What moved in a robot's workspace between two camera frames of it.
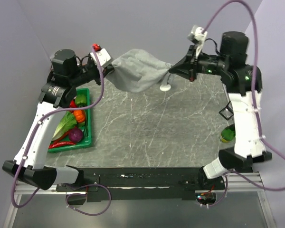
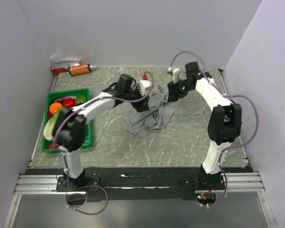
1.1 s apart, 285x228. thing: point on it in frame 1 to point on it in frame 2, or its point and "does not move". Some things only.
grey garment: x=135 y=70 to x=157 y=117
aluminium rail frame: x=246 y=182 does not move
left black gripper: x=107 y=69 to x=142 y=105
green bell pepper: x=80 y=100 does not move
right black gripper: x=186 y=67 to x=172 y=88
